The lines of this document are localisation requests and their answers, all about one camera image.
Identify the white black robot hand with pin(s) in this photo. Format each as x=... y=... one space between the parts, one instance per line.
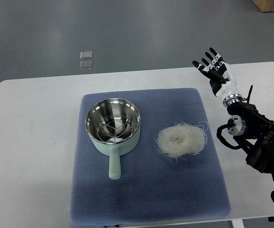
x=221 y=77

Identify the white vermicelli noodle bundle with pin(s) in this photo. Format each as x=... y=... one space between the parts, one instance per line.
x=182 y=139

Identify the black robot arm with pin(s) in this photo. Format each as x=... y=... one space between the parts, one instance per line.
x=250 y=131

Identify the mint green steel pot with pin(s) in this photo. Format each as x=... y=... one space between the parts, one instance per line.
x=107 y=107

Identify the wooden box corner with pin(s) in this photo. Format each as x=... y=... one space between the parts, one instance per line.
x=264 y=5

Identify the blue textured mat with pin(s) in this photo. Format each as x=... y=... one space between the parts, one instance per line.
x=151 y=187

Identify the upper clear floor tile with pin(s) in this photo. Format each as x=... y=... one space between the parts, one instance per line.
x=86 y=54

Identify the wire steamer rack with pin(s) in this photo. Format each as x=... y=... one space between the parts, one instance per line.
x=115 y=129

